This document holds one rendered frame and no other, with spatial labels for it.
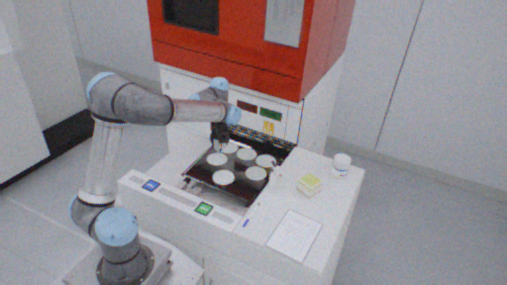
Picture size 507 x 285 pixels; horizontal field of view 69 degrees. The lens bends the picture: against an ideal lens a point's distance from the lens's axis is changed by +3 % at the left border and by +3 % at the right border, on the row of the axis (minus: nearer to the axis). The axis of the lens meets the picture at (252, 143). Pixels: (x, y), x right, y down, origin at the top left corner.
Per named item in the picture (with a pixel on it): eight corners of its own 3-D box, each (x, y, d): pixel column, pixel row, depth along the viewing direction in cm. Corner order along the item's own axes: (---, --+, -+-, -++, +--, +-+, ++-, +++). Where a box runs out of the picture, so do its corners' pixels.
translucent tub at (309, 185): (308, 183, 156) (310, 171, 152) (321, 193, 151) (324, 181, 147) (295, 190, 152) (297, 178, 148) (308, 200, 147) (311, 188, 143)
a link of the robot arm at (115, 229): (116, 269, 114) (108, 240, 106) (91, 246, 121) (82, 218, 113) (148, 244, 122) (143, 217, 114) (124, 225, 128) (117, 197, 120)
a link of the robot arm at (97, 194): (86, 246, 117) (117, 82, 101) (61, 223, 124) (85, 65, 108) (120, 235, 127) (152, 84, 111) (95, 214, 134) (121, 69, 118)
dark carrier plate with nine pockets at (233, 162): (224, 138, 192) (224, 137, 192) (282, 158, 180) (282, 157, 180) (185, 174, 167) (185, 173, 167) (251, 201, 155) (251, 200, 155)
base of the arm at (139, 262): (123, 294, 118) (118, 275, 112) (92, 270, 125) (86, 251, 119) (157, 260, 129) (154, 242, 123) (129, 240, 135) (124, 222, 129)
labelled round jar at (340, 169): (333, 167, 166) (337, 150, 160) (348, 172, 163) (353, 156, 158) (328, 176, 160) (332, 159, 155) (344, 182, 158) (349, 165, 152)
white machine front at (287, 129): (167, 121, 216) (161, 57, 193) (294, 165, 188) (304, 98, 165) (164, 123, 214) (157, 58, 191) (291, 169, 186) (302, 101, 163)
